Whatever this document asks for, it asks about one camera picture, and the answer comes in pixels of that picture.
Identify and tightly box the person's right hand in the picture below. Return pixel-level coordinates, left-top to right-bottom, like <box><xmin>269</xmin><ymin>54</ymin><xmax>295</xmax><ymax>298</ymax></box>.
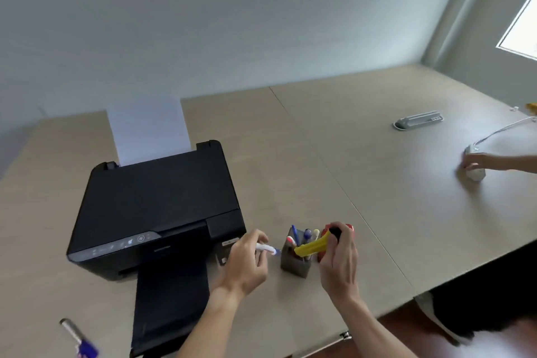
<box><xmin>318</xmin><ymin>222</ymin><xmax>361</xmax><ymax>304</ymax></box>

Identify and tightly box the person's left hand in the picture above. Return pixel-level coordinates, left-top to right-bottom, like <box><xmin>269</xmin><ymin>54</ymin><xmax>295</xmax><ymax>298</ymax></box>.
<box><xmin>209</xmin><ymin>229</ymin><xmax>270</xmax><ymax>298</ymax></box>

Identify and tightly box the yellow utility knife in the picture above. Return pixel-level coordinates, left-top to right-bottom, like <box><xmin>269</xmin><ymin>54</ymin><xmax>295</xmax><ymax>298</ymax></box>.
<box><xmin>293</xmin><ymin>225</ymin><xmax>343</xmax><ymax>259</ymax></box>

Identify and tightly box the red hole punch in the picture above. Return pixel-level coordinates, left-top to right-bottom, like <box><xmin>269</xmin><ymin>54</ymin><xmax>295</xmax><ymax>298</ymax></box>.
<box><xmin>317</xmin><ymin>223</ymin><xmax>356</xmax><ymax>263</ymax></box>

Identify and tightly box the grey pen holder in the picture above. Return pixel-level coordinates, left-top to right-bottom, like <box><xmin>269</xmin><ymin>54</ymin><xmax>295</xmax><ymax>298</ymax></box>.
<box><xmin>280</xmin><ymin>225</ymin><xmax>313</xmax><ymax>280</ymax></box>

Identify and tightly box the black printer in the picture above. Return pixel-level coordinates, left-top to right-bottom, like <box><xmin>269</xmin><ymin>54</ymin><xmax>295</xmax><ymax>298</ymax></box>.
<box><xmin>66</xmin><ymin>140</ymin><xmax>247</xmax><ymax>358</ymax></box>

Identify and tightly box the grey marker with blue cap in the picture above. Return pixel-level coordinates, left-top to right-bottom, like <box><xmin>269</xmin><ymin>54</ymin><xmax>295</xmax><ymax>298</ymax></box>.
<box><xmin>60</xmin><ymin>318</ymin><xmax>100</xmax><ymax>358</ymax></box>

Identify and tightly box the person's right forearm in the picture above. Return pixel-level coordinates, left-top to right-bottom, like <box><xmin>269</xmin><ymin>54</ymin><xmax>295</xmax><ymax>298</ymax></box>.
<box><xmin>331</xmin><ymin>290</ymin><xmax>416</xmax><ymax>358</ymax></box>

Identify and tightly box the person's left forearm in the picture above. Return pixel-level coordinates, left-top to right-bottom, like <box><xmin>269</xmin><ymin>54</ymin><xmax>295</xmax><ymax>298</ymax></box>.
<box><xmin>176</xmin><ymin>284</ymin><xmax>244</xmax><ymax>358</ymax></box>

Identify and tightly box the grey table cable box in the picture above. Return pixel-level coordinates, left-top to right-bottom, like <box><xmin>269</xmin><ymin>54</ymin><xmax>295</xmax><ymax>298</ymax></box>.
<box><xmin>392</xmin><ymin>111</ymin><xmax>445</xmax><ymax>132</ymax></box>

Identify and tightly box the white paper sheet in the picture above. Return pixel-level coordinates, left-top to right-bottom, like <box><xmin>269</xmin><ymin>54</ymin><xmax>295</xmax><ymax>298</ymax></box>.
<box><xmin>106</xmin><ymin>95</ymin><xmax>192</xmax><ymax>168</ymax></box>

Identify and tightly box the window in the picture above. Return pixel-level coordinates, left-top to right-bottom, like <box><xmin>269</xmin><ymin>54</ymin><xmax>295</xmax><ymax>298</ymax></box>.
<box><xmin>496</xmin><ymin>0</ymin><xmax>537</xmax><ymax>62</ymax></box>

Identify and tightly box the white power strip cable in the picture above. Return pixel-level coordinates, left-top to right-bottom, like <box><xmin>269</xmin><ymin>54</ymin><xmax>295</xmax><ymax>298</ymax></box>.
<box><xmin>473</xmin><ymin>116</ymin><xmax>537</xmax><ymax>149</ymax></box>

